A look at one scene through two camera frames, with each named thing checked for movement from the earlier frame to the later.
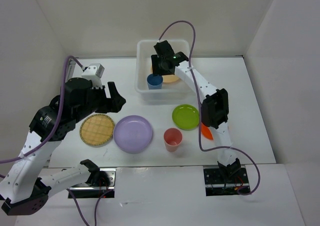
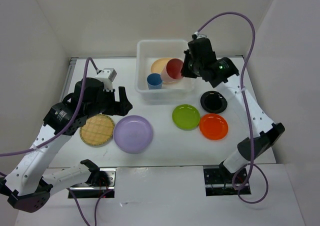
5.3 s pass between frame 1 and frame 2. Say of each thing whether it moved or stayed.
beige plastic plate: moved
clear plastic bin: stayed
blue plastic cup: stayed
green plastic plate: stayed
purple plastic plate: stayed
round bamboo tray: stayed
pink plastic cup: moved
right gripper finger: moved
